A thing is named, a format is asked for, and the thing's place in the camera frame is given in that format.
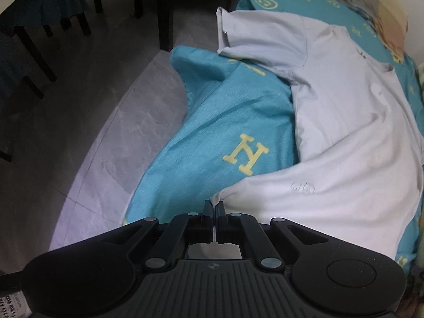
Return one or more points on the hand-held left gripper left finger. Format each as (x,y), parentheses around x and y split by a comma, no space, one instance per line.
(207,222)

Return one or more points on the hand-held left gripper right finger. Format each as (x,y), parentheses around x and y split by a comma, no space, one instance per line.
(221,222)

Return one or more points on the white t-shirt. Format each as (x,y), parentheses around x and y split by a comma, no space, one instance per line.
(347,122)

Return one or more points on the bed with teal patterned sheet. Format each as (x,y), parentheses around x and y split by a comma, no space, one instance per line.
(232,106)

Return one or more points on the dark wooden table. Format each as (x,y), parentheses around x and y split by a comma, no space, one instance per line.
(165,13)

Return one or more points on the plaid pillow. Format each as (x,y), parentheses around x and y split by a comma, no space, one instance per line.
(381,16)

